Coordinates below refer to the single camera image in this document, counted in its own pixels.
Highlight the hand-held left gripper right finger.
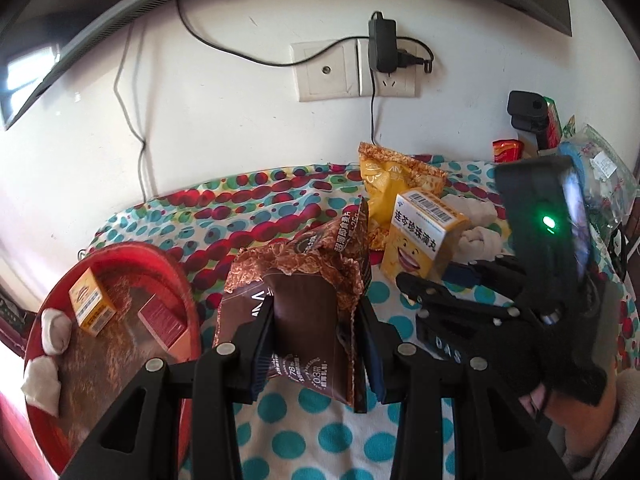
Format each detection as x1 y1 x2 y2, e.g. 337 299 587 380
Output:
357 302 573 480

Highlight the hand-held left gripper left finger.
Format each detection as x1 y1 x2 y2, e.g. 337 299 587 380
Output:
60 300 276 480

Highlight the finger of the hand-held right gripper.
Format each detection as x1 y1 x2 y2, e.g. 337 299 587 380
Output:
442 255 526 288
395 272 538 366

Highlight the yellow carton smiling face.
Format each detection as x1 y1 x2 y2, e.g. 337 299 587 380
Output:
381 188 471 281

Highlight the brown snack bag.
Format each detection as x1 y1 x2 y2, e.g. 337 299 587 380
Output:
214 199 373 413

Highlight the white knotted sock bundle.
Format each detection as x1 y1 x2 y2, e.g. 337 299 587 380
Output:
445 195 506 226

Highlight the yellow orange snack bag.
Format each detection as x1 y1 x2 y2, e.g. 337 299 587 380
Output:
358 142 447 251

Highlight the dark red carton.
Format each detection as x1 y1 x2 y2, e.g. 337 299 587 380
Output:
137 294 187 352

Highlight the red round tray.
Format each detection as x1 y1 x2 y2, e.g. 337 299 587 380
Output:
22 241 203 478

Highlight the yellow carton open-mouth face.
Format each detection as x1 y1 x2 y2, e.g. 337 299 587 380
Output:
69 267 118 336

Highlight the person's right forearm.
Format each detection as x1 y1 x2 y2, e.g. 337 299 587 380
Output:
542 375 640 461

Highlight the person's right hand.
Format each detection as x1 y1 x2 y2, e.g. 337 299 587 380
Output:
517 382 556 426

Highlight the polka dot blanket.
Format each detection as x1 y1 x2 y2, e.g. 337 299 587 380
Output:
85 157 640 480

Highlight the clear bag of blue items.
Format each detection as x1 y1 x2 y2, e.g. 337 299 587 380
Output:
557 125 640 241

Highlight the red snack packet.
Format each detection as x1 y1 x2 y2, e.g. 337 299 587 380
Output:
491 139 523 163

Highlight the green and red box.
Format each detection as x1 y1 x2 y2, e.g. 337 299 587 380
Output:
545 99 561 148

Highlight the black clamp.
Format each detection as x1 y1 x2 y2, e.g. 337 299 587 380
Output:
506 90 551 153

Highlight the black angled plug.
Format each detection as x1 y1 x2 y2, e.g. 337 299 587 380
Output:
395 42 435 75

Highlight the black charger adapter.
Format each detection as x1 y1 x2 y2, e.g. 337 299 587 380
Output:
367 10 398 73

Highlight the black charger cable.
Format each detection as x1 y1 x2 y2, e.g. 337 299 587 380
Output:
369 72 381 148

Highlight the white power wall socket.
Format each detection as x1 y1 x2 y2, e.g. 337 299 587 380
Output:
357 37 417 98

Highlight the white coaxial wall plate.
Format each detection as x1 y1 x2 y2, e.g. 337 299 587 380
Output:
291 40 361 102

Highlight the thin black hanging cable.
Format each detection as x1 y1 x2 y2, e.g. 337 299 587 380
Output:
114 25 161 196

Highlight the black looping cable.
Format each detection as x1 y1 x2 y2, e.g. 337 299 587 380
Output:
177 0 371 67

